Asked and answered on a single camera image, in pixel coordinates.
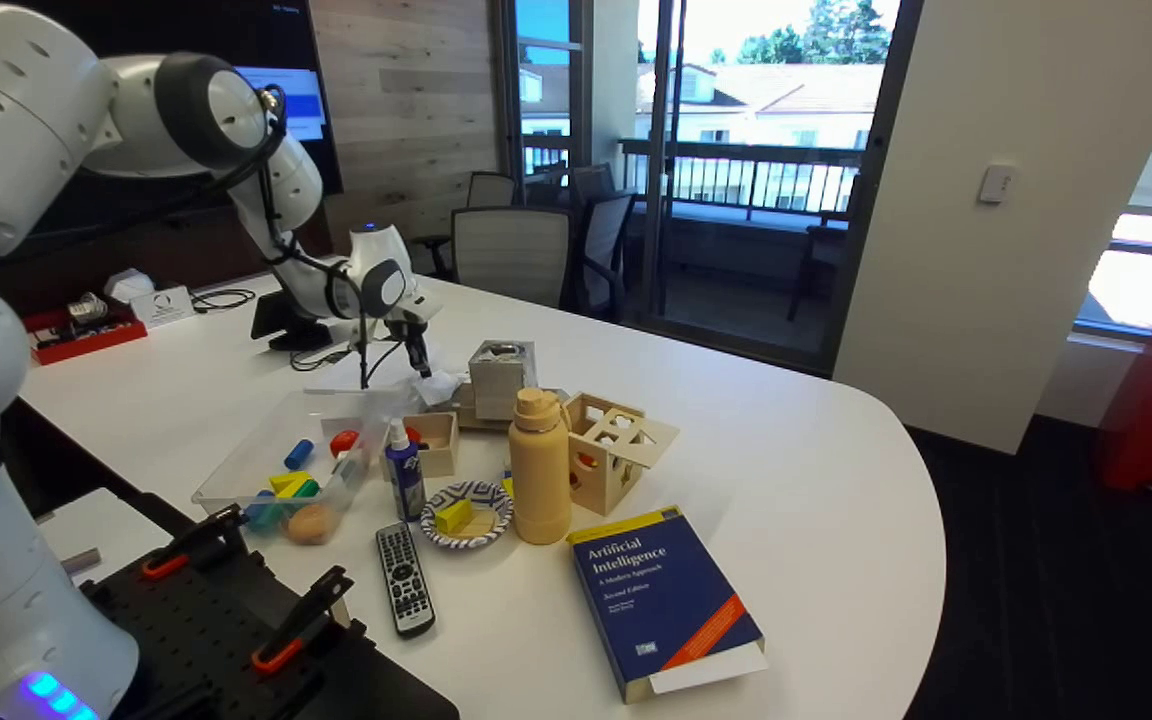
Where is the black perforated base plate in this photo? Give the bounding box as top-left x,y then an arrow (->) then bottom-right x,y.
84,554 -> 461,720

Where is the red tray with items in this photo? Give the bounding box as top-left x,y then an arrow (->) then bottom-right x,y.
25,297 -> 146,365

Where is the tan plastic bottle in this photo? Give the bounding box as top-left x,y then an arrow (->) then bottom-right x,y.
506,387 -> 572,543

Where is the clear plastic bin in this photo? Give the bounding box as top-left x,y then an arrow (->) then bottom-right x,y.
190,387 -> 400,543

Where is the black clamp orange handle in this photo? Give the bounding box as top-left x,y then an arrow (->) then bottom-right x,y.
136,506 -> 242,580

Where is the small wooden open box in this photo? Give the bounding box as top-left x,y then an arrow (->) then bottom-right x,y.
402,413 -> 461,476

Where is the grey office chair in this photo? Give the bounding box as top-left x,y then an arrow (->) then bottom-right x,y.
453,210 -> 567,303

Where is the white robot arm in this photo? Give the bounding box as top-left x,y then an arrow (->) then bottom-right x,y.
0,3 -> 421,717

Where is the blue hardcover book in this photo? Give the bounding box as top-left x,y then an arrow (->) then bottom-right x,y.
567,507 -> 766,706

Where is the white bin lid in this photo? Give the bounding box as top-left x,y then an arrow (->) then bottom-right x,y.
301,347 -> 421,393

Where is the black tablet stand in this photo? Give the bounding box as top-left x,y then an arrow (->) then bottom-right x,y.
252,294 -> 333,351

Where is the black remote control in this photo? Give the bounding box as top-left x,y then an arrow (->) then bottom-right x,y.
376,523 -> 436,639

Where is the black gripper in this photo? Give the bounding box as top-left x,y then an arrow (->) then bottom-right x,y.
384,311 -> 431,375

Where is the wooden shape sorter cube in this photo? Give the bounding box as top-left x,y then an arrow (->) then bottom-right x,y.
562,393 -> 677,518

